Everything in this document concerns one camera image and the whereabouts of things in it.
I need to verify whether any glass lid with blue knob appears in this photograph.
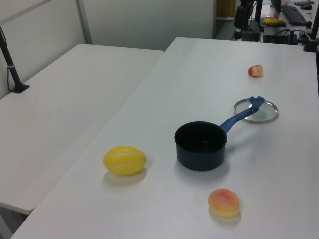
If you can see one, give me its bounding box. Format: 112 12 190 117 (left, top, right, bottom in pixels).
233 95 279 124

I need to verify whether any yellow striped melon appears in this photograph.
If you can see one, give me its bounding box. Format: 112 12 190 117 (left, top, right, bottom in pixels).
103 146 148 177

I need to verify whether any orange pink peach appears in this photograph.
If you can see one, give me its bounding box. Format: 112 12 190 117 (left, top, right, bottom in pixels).
208 188 241 218

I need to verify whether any red strawberry toy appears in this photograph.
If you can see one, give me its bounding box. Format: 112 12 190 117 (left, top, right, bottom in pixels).
247 65 264 78

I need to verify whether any dark grey machine base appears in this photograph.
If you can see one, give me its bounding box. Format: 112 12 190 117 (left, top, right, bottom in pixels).
242 22 265 42

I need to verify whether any black hanging box device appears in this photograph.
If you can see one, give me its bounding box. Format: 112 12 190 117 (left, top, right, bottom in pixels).
233 6 247 40

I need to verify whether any thin black upright pole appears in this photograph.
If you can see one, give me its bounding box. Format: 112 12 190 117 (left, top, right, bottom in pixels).
254 0 264 25

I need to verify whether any black pole with flat base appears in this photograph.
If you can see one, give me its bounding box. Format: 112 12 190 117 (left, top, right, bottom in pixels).
0 24 30 94

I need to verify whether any black computer keyboard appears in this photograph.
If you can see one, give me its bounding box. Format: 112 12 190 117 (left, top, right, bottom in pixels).
283 5 306 25

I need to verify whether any black pole with table clamp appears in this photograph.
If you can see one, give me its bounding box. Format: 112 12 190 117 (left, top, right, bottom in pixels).
303 14 319 52

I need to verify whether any dark pot with blue handle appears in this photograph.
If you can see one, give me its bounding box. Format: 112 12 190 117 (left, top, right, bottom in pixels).
174 106 259 172

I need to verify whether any grey partition post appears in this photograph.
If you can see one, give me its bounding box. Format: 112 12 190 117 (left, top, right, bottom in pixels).
75 0 92 45

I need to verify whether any black equipment with cables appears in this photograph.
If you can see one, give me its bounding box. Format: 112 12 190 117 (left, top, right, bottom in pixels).
263 29 301 45

